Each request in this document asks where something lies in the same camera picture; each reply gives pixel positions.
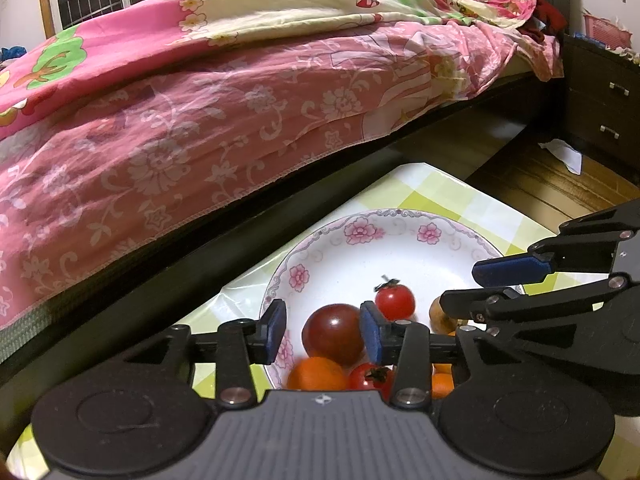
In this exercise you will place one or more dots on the white paper scrap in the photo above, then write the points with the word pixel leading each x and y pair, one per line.
pixel 565 152

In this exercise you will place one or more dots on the small red tomato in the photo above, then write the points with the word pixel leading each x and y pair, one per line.
pixel 367 377
pixel 395 301

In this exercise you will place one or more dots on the pink plastic basket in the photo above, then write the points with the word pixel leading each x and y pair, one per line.
pixel 605 30

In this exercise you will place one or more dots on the pink floral bed sheet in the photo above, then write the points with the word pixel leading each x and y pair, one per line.
pixel 150 160

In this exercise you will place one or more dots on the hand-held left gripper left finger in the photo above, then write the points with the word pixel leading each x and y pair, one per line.
pixel 272 335

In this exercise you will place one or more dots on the mandarin orange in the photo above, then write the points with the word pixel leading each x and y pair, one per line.
pixel 441 385
pixel 315 375

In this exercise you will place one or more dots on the white floral rim plate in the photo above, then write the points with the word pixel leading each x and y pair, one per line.
pixel 350 260

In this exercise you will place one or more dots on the red clothing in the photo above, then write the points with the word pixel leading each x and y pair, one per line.
pixel 547 17

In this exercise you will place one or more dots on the cartoon print cream pink quilt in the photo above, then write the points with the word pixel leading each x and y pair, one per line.
pixel 275 10

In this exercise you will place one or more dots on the green white checkered tablecloth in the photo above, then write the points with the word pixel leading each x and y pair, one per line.
pixel 440 195

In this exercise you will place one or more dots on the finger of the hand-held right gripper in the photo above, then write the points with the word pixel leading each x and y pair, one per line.
pixel 510 270
pixel 475 302

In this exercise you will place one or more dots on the grey mattress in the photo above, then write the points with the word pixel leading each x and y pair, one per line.
pixel 20 332

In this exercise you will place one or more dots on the dark wooden nightstand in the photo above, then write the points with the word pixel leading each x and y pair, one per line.
pixel 590 110

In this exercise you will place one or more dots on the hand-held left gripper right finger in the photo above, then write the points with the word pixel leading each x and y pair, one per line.
pixel 372 335

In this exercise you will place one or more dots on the blue cloth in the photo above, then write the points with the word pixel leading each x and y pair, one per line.
pixel 12 53

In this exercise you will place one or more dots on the large dark red tomato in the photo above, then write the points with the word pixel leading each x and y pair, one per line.
pixel 330 332

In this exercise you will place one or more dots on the small brown round fruit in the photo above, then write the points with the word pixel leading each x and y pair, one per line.
pixel 440 317

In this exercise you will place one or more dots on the dark wooden bed frame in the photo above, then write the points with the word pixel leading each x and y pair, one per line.
pixel 200 240

